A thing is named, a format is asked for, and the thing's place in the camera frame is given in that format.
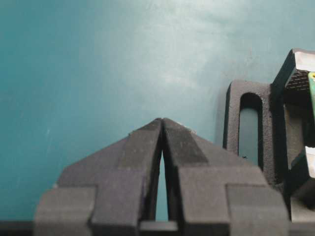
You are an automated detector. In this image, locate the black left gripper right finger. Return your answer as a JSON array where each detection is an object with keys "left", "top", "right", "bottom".
[{"left": 163, "top": 118, "right": 289, "bottom": 236}]

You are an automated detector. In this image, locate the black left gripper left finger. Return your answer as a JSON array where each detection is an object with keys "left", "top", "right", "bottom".
[{"left": 34, "top": 118, "right": 162, "bottom": 236}]

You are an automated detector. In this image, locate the green circuit board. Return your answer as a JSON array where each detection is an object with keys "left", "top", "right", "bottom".
[{"left": 308, "top": 72, "right": 315, "bottom": 110}]

